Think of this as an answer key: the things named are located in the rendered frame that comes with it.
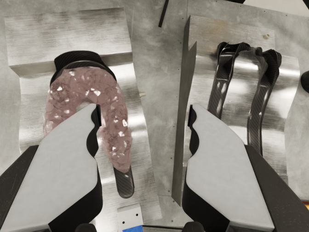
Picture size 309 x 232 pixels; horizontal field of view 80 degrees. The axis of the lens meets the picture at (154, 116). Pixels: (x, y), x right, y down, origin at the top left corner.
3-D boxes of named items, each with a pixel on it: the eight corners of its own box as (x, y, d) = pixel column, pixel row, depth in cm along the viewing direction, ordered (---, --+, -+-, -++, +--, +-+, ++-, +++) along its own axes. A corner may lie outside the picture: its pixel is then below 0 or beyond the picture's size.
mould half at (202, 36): (262, 203, 52) (308, 222, 38) (171, 196, 49) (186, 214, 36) (260, 41, 61) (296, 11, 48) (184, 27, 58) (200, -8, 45)
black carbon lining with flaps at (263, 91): (259, 183, 45) (292, 192, 36) (196, 177, 44) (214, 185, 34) (258, 53, 52) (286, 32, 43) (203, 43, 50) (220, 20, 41)
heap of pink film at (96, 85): (138, 170, 43) (140, 174, 36) (57, 188, 40) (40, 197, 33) (119, 66, 47) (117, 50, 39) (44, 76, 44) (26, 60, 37)
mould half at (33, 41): (158, 210, 48) (167, 228, 37) (51, 239, 44) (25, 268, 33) (124, 34, 55) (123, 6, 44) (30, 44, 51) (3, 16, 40)
